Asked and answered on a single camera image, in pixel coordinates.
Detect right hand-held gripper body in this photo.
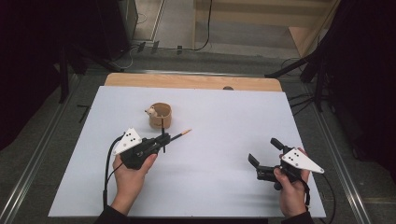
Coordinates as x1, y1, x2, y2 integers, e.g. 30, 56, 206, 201
255, 145, 325, 191

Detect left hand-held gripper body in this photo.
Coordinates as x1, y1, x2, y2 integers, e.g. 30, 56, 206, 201
112, 127, 158, 171

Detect dark blue pencil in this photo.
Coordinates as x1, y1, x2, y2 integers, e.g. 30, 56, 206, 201
160, 114, 166, 154
169, 128, 192, 142

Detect wooden cup with animal figure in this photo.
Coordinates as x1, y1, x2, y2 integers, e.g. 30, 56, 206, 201
144, 102, 173, 130

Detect person's right hand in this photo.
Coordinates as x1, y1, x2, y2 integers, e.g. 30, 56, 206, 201
273, 167, 312, 217

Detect person's left hand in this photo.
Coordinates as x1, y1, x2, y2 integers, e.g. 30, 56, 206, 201
112, 154, 159, 200

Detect white table sheet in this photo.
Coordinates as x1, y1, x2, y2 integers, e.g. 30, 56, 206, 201
48, 85, 327, 218

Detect black metal stand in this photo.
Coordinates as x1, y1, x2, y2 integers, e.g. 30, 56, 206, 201
57, 43, 125, 105
264, 54, 332, 114

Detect black curtain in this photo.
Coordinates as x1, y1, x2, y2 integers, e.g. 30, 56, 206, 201
0, 0, 134, 152
307, 0, 396, 185

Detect light wooden board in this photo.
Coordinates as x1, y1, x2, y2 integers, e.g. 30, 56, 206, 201
288, 0, 341, 59

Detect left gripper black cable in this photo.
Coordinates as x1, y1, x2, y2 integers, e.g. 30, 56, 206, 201
102, 133, 126, 214

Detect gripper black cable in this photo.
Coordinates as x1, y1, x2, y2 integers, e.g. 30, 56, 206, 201
303, 173, 338, 224
102, 133, 126, 214

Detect metal floor rail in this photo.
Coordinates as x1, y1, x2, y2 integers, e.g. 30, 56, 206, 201
303, 83, 373, 224
0, 74, 82, 224

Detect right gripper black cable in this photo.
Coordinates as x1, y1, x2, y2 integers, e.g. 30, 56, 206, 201
303, 173, 338, 224

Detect black floor cables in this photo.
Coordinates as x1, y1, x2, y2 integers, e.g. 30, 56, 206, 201
287, 92, 316, 117

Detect black floor bracket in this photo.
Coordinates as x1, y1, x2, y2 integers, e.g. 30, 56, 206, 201
77, 104, 92, 124

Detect black hanging cable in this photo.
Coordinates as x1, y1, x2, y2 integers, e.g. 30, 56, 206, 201
193, 0, 214, 52

